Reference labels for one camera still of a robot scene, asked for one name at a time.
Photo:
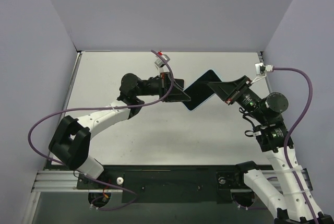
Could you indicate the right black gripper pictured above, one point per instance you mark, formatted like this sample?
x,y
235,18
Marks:
x,y
238,91

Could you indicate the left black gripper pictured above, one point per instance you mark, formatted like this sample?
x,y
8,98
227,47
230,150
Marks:
x,y
162,85

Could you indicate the blue phone case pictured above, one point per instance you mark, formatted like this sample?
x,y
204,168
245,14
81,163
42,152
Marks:
x,y
214,72

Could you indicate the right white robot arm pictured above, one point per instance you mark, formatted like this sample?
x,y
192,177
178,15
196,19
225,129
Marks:
x,y
294,202

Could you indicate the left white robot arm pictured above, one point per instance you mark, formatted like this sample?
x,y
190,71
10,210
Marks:
x,y
71,140

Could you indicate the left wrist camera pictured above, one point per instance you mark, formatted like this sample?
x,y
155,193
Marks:
x,y
162,59

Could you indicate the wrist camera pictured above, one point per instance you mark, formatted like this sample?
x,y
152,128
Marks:
x,y
261,71
162,59

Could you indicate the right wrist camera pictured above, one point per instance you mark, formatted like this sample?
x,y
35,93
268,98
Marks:
x,y
261,71

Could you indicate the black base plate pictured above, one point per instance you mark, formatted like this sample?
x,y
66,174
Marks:
x,y
181,184

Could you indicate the aluminium frame rail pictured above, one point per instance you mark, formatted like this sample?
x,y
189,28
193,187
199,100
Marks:
x,y
59,180

